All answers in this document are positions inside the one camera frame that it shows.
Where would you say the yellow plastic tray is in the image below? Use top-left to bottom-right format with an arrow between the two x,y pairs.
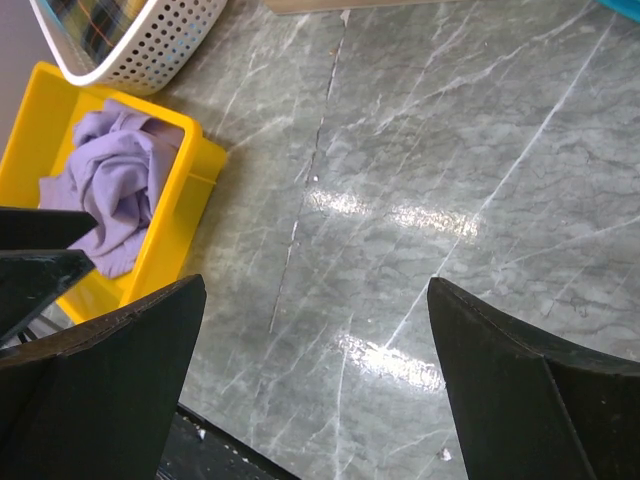
1,62 -> 227,324

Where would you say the purple t-shirt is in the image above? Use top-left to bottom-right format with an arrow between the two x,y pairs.
39,99 -> 184,279

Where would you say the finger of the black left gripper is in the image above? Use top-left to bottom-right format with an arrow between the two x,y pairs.
0,207 -> 97,250
1,250 -> 94,340

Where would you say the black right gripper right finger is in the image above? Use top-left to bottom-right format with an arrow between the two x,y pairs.
427,277 -> 639,479

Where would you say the teal t-shirt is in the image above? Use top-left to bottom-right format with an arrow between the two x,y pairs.
598,0 -> 640,23

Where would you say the yellow plaid cloth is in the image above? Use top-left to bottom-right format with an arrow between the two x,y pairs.
46,0 -> 146,64

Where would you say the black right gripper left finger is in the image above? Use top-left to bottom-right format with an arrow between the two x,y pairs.
1,275 -> 207,479

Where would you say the white perforated basket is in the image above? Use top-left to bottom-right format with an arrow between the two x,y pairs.
30,0 -> 227,96

